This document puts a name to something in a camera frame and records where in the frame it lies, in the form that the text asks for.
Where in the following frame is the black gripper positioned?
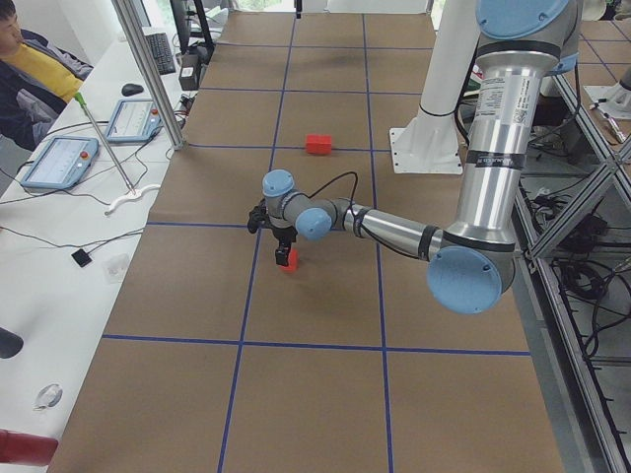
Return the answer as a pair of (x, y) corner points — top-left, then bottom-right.
(271, 226), (297, 267)

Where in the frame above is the red block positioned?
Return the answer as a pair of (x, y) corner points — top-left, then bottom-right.
(305, 134), (319, 155)
(317, 134), (332, 156)
(279, 249), (299, 273)

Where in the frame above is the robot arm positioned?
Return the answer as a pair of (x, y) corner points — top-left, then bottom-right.
(248, 1), (583, 314)

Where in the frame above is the white curved plastic piece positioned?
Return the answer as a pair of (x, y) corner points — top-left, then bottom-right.
(104, 184), (161, 216)

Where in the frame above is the clear plastic piece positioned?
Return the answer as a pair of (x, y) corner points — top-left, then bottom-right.
(104, 253), (130, 284)

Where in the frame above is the small black square pad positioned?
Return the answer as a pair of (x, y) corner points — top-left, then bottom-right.
(71, 248), (93, 268)

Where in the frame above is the far teach pendant tablet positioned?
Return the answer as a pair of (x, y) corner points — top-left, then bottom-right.
(105, 99), (162, 144)

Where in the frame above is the teach pendant tablet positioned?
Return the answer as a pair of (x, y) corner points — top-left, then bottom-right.
(20, 136), (100, 190)
(105, 99), (162, 144)

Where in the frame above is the black power adapter box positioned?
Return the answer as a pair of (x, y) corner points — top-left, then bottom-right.
(178, 54), (201, 91)

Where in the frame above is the black computer mouse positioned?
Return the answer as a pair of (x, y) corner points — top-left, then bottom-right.
(121, 83), (144, 97)

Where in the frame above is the near teach pendant tablet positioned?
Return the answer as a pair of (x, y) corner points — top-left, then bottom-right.
(20, 136), (100, 190)

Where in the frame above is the black keyboard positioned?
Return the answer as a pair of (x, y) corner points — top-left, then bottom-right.
(145, 33), (176, 75)

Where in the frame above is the seated person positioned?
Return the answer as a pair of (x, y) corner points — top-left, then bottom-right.
(1, 1), (93, 151)

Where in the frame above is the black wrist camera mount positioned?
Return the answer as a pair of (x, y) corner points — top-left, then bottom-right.
(246, 205), (270, 235)

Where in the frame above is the white pedestal column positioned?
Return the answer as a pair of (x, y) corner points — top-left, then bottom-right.
(389, 0), (480, 174)

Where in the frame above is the metal rod green handle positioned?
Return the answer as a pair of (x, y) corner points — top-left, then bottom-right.
(73, 92), (135, 192)

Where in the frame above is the aluminium frame post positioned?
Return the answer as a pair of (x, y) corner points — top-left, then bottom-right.
(111, 0), (184, 151)

